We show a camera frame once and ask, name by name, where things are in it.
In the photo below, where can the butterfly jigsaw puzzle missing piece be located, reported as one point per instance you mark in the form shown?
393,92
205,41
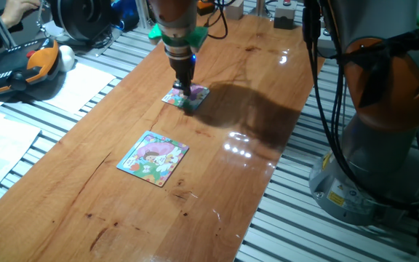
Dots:
198,96

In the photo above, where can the aluminium frame post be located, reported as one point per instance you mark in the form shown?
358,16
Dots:
260,7

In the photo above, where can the orange button box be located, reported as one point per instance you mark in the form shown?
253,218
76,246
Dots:
205,6

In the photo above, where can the white paper sheet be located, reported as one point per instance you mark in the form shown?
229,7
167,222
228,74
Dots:
2,153
78,85

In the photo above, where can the black round reel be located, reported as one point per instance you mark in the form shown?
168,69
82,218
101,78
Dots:
82,18

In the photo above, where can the beige rectangular block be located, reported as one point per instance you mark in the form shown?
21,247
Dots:
234,9

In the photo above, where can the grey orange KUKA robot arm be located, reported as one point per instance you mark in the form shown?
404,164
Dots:
387,91

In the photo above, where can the glossy wooden board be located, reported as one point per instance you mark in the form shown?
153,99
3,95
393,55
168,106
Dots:
86,218

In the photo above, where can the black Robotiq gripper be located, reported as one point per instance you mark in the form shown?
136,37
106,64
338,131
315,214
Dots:
183,69

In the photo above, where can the black orange teach pendant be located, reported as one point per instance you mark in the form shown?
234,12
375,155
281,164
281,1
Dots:
16,69

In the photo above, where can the grey box green button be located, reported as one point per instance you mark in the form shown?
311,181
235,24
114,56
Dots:
325,41

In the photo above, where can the bystander bare hand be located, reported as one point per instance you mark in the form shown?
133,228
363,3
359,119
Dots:
18,9

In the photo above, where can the grey black box red button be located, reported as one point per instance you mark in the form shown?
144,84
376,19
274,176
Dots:
285,14

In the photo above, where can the complete butterfly puzzle card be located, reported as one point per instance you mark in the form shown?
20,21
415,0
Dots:
153,160

